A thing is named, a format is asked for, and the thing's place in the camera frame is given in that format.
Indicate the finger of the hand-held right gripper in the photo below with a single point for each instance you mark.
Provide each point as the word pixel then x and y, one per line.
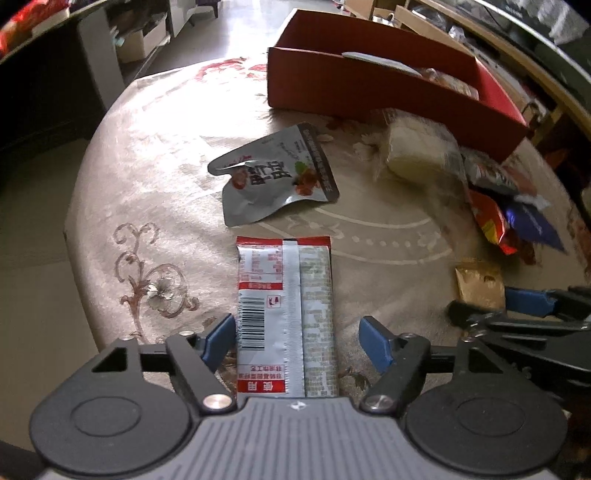
pixel 466 314
pixel 528 301

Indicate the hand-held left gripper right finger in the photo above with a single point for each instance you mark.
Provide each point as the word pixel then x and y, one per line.
pixel 373 340

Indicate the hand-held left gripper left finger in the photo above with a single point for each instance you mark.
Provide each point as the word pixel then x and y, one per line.
pixel 220 336

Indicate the gold snack packet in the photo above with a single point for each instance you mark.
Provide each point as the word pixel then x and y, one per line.
pixel 480 284

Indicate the red white striped snack packet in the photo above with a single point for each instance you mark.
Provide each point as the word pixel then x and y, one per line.
pixel 277 318

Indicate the blue wafer biscuit packet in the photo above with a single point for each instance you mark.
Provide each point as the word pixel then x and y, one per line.
pixel 533 224

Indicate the orange red snack packet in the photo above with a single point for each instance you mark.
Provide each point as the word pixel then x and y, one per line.
pixel 491 221

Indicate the silver snack pouch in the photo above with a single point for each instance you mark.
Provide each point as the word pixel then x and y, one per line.
pixel 272 175

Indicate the cream bread packet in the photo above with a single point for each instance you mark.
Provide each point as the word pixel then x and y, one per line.
pixel 418 147

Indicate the red cardboard box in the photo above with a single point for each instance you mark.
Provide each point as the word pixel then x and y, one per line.
pixel 351 87

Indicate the clear bread packet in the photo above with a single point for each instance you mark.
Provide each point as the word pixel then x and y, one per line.
pixel 450 83

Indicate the wooden media stand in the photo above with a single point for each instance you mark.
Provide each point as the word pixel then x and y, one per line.
pixel 545 69

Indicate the flat grey packet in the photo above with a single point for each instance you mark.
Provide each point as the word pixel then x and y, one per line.
pixel 378 62

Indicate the dark side table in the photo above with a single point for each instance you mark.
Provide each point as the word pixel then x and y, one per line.
pixel 41 97

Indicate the grey cabinet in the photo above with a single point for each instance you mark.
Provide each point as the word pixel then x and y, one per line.
pixel 99 55

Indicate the white low shelf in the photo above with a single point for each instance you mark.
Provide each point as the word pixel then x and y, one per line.
pixel 141 39

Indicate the red printed bag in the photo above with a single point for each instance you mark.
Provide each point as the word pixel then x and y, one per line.
pixel 27 23

